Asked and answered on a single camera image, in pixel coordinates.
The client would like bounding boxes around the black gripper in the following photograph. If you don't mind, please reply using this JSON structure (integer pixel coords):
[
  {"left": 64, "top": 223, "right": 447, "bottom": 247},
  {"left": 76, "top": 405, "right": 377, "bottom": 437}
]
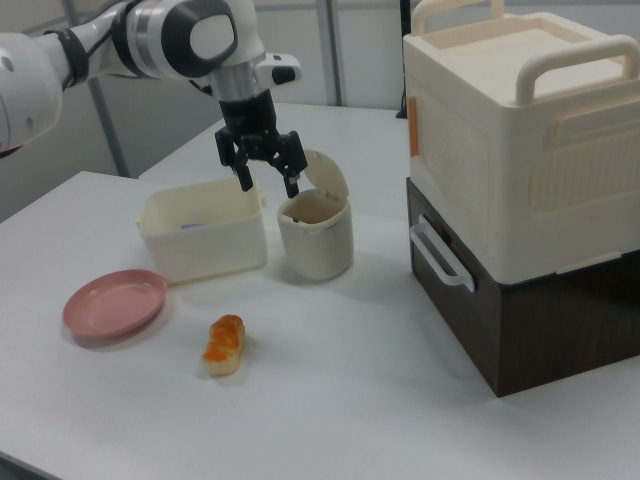
[{"left": 215, "top": 92, "right": 309, "bottom": 200}]

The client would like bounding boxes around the cream trash bin flip lid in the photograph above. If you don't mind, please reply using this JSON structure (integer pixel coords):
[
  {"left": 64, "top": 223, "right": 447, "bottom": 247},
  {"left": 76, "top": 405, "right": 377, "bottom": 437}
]
[{"left": 299, "top": 148, "right": 350, "bottom": 201}]

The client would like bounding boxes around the cream mini trash bin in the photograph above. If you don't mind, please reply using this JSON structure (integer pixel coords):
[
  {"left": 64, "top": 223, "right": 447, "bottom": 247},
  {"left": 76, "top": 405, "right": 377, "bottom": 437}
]
[{"left": 276, "top": 189, "right": 355, "bottom": 280}]

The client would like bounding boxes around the cream plastic storage box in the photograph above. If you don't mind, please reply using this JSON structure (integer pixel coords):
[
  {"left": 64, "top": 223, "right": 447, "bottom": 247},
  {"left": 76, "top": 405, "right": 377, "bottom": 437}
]
[{"left": 137, "top": 176, "right": 270, "bottom": 286}]

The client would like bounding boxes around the black stand pole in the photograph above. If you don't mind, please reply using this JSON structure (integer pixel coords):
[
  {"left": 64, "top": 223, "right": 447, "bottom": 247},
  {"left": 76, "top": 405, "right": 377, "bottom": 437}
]
[{"left": 396, "top": 0, "right": 412, "bottom": 120}]

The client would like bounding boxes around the toy bread with orange topping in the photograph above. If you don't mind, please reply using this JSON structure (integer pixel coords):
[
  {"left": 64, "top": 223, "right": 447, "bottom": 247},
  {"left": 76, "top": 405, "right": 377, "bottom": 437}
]
[{"left": 200, "top": 314, "right": 248, "bottom": 377}]

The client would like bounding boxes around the cream toy microwave box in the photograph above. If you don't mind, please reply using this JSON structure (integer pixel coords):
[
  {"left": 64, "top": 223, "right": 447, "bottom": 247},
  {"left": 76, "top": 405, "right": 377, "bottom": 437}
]
[{"left": 402, "top": 0, "right": 640, "bottom": 282}]

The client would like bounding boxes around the pink plastic plate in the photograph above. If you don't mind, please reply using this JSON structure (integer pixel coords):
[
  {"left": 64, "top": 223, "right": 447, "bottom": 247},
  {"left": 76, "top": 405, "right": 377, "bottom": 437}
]
[{"left": 62, "top": 268, "right": 168, "bottom": 347}]

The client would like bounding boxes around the dark brown drawer cabinet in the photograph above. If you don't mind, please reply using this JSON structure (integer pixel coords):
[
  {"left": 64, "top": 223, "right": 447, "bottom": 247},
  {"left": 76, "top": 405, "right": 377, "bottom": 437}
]
[{"left": 405, "top": 177, "right": 640, "bottom": 399}]

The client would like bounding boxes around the orange door handle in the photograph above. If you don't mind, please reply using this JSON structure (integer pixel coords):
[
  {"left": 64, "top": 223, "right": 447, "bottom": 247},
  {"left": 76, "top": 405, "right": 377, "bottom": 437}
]
[{"left": 407, "top": 97, "right": 422, "bottom": 159}]

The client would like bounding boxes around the white drawer handle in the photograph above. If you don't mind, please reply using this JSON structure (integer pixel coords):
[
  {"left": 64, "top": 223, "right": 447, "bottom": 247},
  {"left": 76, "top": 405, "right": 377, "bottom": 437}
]
[{"left": 408, "top": 213, "right": 476, "bottom": 292}]

